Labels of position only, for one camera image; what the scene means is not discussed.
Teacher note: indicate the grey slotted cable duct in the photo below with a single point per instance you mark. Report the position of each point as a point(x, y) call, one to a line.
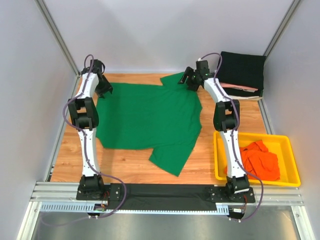
point(81, 207)

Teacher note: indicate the orange t shirt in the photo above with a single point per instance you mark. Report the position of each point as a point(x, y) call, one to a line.
point(258, 161)

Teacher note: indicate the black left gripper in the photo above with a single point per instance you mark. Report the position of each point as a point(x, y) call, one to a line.
point(107, 88)

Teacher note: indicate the black base cloth strip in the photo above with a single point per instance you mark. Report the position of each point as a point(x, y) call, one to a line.
point(168, 197)

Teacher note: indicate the yellow plastic tray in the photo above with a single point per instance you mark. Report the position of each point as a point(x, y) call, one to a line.
point(281, 146)

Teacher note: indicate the white folded t shirt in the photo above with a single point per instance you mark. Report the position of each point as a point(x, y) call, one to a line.
point(249, 99)

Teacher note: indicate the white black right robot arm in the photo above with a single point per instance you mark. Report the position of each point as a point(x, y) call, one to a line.
point(226, 121)

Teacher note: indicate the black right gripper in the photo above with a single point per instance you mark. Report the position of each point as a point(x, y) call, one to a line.
point(188, 72)

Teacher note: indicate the right aluminium corner post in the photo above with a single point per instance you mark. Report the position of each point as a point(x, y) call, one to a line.
point(282, 26)

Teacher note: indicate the left aluminium corner post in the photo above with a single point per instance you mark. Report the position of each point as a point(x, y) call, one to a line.
point(41, 4)

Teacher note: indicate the black folded t shirt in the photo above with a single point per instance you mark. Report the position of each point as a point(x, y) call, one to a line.
point(242, 69)
point(241, 93)

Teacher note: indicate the black folded t shirt top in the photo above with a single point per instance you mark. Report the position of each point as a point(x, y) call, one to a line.
point(242, 69)

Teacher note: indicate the aluminium frame rail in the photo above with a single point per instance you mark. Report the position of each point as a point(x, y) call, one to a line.
point(67, 191)

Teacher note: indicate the pink folded t shirt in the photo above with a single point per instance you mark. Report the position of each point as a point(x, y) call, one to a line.
point(238, 87)

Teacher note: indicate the aluminium corner post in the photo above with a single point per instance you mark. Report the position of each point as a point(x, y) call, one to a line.
point(41, 4)
point(282, 26)

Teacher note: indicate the green t shirt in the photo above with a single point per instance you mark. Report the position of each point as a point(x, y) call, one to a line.
point(164, 118)

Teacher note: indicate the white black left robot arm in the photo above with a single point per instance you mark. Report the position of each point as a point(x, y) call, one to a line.
point(85, 119)

